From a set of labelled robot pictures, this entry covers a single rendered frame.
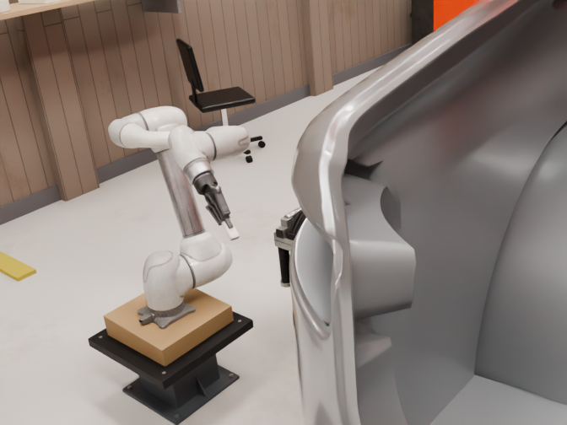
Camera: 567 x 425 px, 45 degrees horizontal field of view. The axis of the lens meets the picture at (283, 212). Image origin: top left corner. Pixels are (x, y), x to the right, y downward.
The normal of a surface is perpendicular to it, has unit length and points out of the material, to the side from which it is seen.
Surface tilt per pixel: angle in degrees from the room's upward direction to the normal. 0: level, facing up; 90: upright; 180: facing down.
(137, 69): 90
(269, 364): 0
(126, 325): 3
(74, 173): 90
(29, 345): 0
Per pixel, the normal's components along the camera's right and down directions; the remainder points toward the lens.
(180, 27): 0.75, 0.22
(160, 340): -0.05, -0.89
